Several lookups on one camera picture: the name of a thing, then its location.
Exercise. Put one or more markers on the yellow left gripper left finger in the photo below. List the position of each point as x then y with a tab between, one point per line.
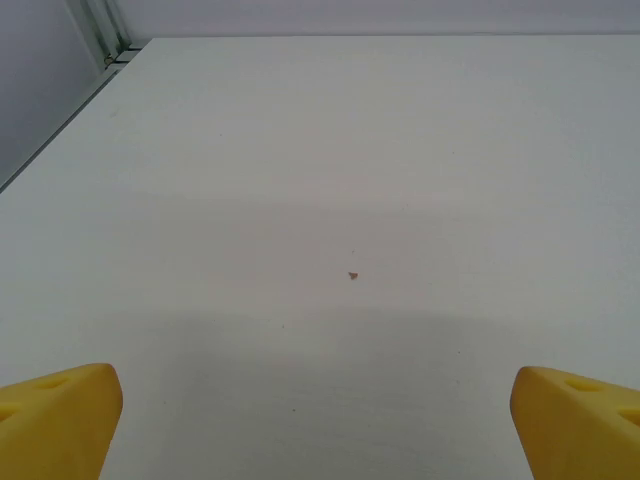
55	425

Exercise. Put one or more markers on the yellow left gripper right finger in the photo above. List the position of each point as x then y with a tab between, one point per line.
575	430

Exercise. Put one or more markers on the aluminium frame post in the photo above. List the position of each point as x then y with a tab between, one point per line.
100	25

